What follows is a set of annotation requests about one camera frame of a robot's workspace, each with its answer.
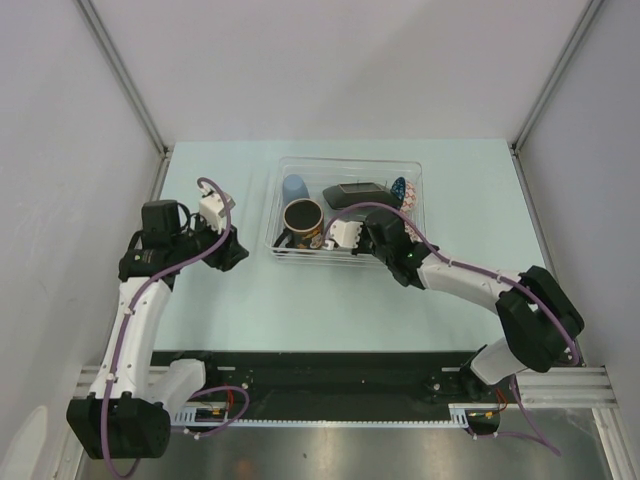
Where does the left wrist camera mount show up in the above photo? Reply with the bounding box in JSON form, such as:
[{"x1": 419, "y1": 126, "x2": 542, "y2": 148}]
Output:
[{"x1": 198, "y1": 186, "x2": 235, "y2": 234}]

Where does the blue triangle pattern bowl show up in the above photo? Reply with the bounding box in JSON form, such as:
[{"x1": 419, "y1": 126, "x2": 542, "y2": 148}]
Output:
[{"x1": 390, "y1": 177, "x2": 417, "y2": 214}]

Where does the aluminium frame rail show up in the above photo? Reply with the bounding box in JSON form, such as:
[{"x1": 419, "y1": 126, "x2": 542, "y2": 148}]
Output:
[{"x1": 516, "y1": 367, "x2": 617, "y2": 409}]

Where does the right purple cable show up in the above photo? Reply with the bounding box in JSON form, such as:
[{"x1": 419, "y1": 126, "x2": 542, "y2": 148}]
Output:
[{"x1": 324, "y1": 202, "x2": 584, "y2": 456}]

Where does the white slotted cable duct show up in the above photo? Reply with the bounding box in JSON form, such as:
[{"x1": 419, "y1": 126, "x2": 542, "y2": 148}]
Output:
[{"x1": 169, "y1": 404, "x2": 474, "y2": 427}]

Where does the purple cable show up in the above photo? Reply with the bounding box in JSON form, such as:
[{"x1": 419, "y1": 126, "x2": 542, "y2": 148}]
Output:
[
  {"x1": 99, "y1": 176, "x2": 251, "y2": 476},
  {"x1": 324, "y1": 202, "x2": 584, "y2": 456}
]

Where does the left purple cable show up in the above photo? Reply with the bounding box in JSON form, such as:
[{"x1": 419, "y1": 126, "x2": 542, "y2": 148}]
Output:
[{"x1": 99, "y1": 176, "x2": 251, "y2": 476}]

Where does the white wire dish rack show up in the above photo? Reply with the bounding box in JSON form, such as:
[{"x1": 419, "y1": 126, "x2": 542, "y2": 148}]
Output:
[{"x1": 263, "y1": 156, "x2": 431, "y2": 266}]

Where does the black square floral plate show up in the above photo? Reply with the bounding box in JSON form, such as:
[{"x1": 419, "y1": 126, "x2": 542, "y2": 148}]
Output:
[{"x1": 322, "y1": 182, "x2": 402, "y2": 210}]

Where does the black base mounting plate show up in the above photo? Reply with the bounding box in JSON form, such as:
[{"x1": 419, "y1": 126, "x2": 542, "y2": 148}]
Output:
[{"x1": 151, "y1": 351, "x2": 508, "y2": 422}]

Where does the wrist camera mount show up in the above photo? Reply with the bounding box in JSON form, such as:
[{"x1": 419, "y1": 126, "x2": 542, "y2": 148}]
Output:
[
  {"x1": 198, "y1": 186, "x2": 235, "y2": 234},
  {"x1": 322, "y1": 220, "x2": 363, "y2": 251}
]

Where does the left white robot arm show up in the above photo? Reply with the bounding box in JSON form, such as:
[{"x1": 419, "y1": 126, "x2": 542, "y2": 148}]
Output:
[{"x1": 66, "y1": 193, "x2": 249, "y2": 460}]

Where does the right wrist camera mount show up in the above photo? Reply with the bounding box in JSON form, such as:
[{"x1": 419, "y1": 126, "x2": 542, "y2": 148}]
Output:
[{"x1": 322, "y1": 220, "x2": 363, "y2": 251}]

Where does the red mug black handle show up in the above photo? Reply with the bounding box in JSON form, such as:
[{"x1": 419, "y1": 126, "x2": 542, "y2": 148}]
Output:
[{"x1": 273, "y1": 198, "x2": 324, "y2": 250}]

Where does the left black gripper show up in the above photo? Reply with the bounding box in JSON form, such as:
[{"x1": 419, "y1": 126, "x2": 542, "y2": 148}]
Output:
[{"x1": 171, "y1": 211, "x2": 248, "y2": 272}]

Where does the light blue cup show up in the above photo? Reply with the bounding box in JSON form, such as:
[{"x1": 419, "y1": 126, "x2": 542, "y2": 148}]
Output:
[{"x1": 282, "y1": 174, "x2": 310, "y2": 207}]

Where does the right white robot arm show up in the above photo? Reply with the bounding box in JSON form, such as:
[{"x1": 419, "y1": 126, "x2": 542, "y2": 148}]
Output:
[{"x1": 363, "y1": 207, "x2": 585, "y2": 401}]

